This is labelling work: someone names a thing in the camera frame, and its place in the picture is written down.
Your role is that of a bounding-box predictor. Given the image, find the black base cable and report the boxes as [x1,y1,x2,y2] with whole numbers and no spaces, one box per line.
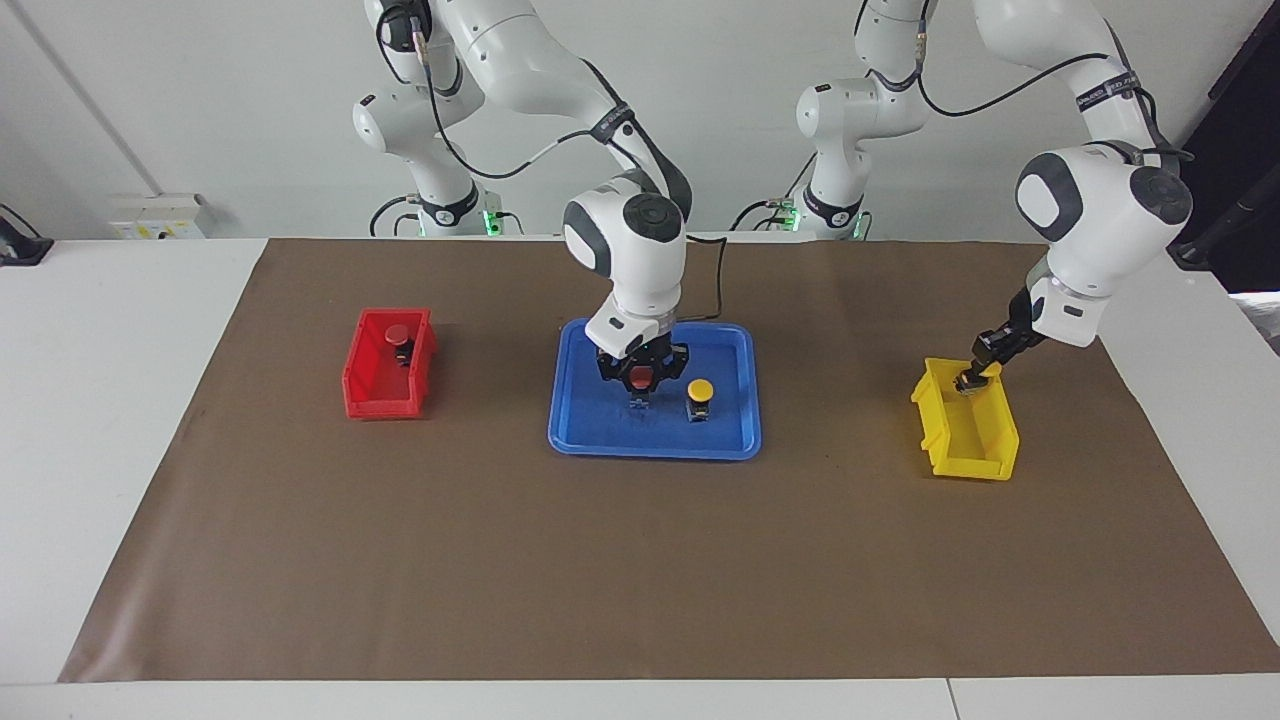
[730,155,816,233]
[369,194,421,238]

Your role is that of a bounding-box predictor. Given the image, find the small black device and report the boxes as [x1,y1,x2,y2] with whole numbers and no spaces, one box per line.
[0,203,54,267]

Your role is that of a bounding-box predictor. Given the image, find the brown paper table mat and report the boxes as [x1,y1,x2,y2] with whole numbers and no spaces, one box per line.
[58,237,1280,684]

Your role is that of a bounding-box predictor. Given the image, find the black panel with stand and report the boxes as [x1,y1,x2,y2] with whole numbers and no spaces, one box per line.
[1165,0,1280,293]

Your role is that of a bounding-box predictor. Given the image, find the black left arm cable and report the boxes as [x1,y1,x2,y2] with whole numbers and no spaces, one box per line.
[855,0,1196,161]

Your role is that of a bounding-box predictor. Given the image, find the black left base cable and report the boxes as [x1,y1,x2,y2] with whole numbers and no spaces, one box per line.
[730,155,816,233]

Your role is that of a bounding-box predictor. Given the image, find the white wall outlet box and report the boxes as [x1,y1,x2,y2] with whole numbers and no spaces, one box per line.
[108,193,208,240]

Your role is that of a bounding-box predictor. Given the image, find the blue plastic tray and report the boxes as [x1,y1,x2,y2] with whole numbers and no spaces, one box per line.
[547,318,763,462]

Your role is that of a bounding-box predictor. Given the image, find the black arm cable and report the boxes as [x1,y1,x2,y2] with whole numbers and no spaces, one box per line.
[855,0,1196,161]
[376,5,728,324]

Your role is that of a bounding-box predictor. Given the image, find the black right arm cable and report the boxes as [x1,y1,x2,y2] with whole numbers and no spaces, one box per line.
[376,5,728,324]

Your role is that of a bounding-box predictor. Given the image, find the red plastic storage bin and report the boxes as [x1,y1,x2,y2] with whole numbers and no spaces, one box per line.
[342,307,438,421]

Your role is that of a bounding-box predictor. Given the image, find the yellow plastic storage bin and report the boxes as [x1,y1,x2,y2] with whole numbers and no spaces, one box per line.
[910,357,1021,482]

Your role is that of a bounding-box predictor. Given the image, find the black right base cable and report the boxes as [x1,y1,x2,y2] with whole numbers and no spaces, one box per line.
[369,194,421,238]

